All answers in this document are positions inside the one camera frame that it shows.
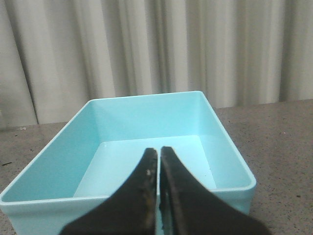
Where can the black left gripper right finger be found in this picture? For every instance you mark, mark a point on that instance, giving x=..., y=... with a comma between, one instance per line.
x=188, y=208

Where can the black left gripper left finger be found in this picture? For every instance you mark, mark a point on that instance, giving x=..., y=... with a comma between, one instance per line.
x=131, y=210

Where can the light blue plastic box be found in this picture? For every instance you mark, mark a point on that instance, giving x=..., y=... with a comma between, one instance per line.
x=99, y=147

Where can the grey pleated curtain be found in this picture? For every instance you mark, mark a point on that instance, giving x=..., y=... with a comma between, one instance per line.
x=55, y=55

